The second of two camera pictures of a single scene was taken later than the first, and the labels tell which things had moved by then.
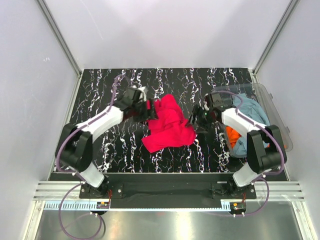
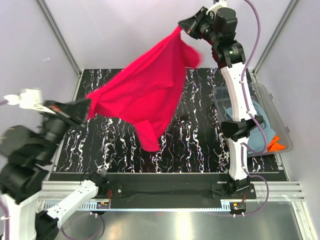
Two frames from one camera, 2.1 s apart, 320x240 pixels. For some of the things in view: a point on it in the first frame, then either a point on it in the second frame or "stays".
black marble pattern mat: (120, 149) stays
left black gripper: (149, 114) → (74, 113)
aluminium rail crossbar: (279, 190) stays
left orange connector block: (103, 205) stays
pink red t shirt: (170, 128) → (149, 92)
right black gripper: (203, 128) → (190, 25)
